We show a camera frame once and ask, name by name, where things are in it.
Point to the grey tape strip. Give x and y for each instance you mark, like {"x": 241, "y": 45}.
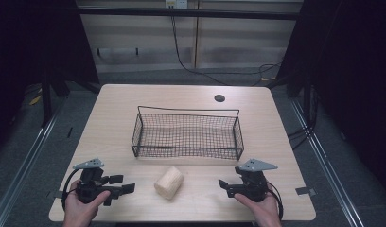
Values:
{"x": 305, "y": 191}
{"x": 58, "y": 194}

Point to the beige cylindrical bread roll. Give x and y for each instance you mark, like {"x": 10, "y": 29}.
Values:
{"x": 169, "y": 183}

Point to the black horizontal bar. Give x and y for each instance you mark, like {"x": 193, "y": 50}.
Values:
{"x": 188, "y": 13}

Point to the metal floor rail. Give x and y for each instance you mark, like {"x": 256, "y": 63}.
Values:
{"x": 27, "y": 157}
{"x": 323, "y": 157}

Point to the black metal stand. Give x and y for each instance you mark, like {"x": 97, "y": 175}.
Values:
{"x": 46, "y": 101}

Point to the yellow floor tape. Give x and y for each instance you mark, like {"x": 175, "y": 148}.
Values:
{"x": 35, "y": 100}

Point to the dark round table grommet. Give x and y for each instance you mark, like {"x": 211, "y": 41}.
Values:
{"x": 219, "y": 98}

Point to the white wall socket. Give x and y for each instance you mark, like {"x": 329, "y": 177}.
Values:
{"x": 176, "y": 3}

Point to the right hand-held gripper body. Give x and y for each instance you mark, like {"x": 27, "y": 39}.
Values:
{"x": 252, "y": 186}

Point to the person's left hand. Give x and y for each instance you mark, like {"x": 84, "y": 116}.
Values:
{"x": 77, "y": 211}

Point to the black curtain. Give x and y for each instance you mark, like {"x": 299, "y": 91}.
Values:
{"x": 30, "y": 47}
{"x": 355, "y": 78}

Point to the person's right hand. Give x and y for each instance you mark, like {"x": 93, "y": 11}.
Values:
{"x": 263, "y": 213}

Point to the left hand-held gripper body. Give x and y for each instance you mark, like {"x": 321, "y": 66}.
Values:
{"x": 88, "y": 189}

